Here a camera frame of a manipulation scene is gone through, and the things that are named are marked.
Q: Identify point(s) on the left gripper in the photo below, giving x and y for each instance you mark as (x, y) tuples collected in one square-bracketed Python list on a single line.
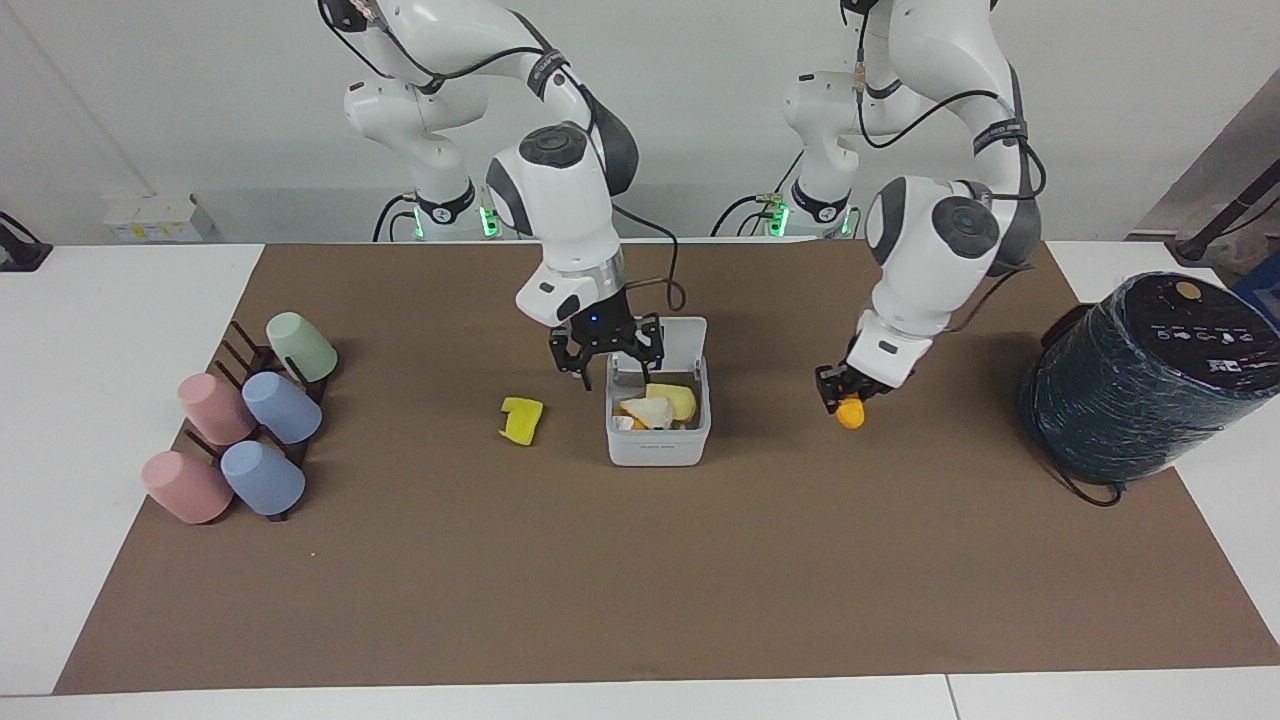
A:
[(868, 380)]

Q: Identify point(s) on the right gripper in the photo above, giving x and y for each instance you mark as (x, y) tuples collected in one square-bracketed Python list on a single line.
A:
[(600, 328)]

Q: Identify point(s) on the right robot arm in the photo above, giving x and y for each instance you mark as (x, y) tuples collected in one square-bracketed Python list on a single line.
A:
[(560, 205)]

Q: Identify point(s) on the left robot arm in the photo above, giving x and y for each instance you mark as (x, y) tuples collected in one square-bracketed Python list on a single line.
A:
[(930, 250)]

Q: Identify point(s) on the pale yellow trash piece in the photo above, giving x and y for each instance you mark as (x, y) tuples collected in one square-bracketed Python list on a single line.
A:
[(674, 401)]

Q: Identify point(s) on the white trash bin with lid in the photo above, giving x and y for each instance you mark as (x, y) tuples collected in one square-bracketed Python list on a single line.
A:
[(658, 445)]

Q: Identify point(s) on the white crumpled paper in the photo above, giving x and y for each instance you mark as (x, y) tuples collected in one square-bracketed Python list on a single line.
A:
[(646, 411)]

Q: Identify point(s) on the black wrapped cylindrical appliance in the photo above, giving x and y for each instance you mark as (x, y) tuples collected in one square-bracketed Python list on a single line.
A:
[(1140, 385)]

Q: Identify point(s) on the green cup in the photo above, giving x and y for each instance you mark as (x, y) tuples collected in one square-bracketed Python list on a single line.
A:
[(301, 346)]

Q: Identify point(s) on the blue cup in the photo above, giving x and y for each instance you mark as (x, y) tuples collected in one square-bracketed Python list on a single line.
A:
[(283, 407), (262, 478)]

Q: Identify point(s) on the dark brown cup rack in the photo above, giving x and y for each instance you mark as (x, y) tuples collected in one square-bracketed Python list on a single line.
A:
[(262, 357)]

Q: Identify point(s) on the pink cup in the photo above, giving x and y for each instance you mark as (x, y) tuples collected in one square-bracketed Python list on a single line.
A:
[(214, 408), (186, 487)]

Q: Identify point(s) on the black stand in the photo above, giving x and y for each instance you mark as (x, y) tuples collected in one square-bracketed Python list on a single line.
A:
[(1225, 220), (18, 250)]

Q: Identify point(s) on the white cardboard box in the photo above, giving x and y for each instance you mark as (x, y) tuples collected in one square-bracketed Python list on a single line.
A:
[(155, 218)]

